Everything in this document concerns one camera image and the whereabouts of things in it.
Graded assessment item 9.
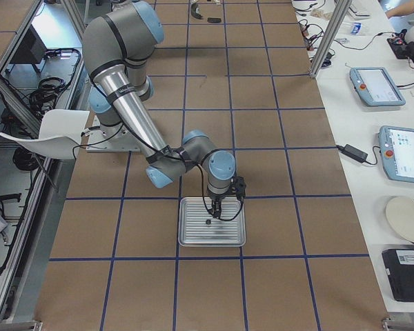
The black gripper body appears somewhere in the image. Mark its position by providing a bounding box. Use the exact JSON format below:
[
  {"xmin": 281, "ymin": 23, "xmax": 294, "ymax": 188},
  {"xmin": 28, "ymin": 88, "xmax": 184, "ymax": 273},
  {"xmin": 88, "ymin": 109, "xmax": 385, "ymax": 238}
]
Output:
[{"xmin": 208, "ymin": 191, "xmax": 227, "ymax": 209}]

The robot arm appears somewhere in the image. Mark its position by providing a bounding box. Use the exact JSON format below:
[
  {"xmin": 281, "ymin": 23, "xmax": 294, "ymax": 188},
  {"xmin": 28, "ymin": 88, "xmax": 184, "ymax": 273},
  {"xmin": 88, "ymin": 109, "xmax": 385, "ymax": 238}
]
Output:
[{"xmin": 82, "ymin": 1, "xmax": 237, "ymax": 219}]

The black laptop power adapter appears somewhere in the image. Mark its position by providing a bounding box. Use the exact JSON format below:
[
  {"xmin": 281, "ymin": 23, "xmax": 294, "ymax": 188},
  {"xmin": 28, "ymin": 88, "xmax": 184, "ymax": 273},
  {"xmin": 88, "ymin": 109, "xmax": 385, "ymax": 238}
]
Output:
[{"xmin": 336, "ymin": 144, "xmax": 368, "ymax": 163}]

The white plastic chair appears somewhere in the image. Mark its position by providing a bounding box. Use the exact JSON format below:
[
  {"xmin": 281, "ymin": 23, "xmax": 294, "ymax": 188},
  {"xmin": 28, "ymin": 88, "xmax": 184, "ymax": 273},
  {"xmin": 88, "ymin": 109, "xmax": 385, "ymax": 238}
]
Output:
[{"xmin": 0, "ymin": 109, "xmax": 90, "ymax": 160}]

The dark grey brake pad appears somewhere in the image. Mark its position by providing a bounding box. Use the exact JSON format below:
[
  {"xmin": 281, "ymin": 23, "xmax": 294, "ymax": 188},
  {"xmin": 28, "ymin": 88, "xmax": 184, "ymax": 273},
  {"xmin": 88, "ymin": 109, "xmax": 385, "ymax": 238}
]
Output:
[{"xmin": 207, "ymin": 17, "xmax": 221, "ymax": 23}]

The olive brake shoe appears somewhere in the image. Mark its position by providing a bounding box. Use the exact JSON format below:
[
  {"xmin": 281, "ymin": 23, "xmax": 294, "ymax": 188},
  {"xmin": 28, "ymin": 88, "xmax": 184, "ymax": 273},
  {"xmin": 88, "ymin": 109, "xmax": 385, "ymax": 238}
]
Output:
[{"xmin": 190, "ymin": 2, "xmax": 204, "ymax": 20}]

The white round plate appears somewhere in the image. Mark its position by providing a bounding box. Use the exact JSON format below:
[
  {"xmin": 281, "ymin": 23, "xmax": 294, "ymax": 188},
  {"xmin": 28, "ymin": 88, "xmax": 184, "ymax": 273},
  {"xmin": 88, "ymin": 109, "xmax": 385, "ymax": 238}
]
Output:
[{"xmin": 385, "ymin": 197, "xmax": 414, "ymax": 243}]

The lower blue teach pendant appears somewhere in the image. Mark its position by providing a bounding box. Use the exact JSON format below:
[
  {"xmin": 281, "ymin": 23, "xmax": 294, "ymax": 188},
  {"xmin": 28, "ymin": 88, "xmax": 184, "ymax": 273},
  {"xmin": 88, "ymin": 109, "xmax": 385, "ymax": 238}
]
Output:
[{"xmin": 378, "ymin": 126, "xmax": 414, "ymax": 183}]

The blue teach pendant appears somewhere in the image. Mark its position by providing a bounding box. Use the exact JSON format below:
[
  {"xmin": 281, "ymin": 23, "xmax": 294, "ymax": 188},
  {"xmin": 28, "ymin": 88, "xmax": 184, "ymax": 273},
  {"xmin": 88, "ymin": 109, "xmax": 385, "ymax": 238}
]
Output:
[
  {"xmin": 349, "ymin": 67, "xmax": 406, "ymax": 107},
  {"xmin": 378, "ymin": 126, "xmax": 414, "ymax": 183}
]

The upper blue teach pendant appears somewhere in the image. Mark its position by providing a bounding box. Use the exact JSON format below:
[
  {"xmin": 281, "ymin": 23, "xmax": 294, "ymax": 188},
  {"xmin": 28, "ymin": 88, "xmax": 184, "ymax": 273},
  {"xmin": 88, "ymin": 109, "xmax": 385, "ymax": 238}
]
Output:
[{"xmin": 349, "ymin": 67, "xmax": 406, "ymax": 107}]

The black box with label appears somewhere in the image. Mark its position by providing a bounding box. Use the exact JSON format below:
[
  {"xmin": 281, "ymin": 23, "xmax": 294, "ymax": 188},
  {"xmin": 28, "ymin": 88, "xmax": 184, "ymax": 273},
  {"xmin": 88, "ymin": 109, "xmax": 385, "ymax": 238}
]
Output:
[{"xmin": 382, "ymin": 249, "xmax": 414, "ymax": 303}]

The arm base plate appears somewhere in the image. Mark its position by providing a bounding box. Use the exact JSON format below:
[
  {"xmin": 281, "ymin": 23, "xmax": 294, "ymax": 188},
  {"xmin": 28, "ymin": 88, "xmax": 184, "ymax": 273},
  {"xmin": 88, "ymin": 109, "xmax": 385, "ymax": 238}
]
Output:
[{"xmin": 86, "ymin": 116, "xmax": 140, "ymax": 153}]

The aluminium frame post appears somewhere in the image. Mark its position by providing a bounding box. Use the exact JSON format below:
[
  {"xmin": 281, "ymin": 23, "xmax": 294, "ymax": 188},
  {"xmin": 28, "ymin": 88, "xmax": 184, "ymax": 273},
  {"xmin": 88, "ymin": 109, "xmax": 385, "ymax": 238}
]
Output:
[{"xmin": 309, "ymin": 0, "xmax": 351, "ymax": 79}]

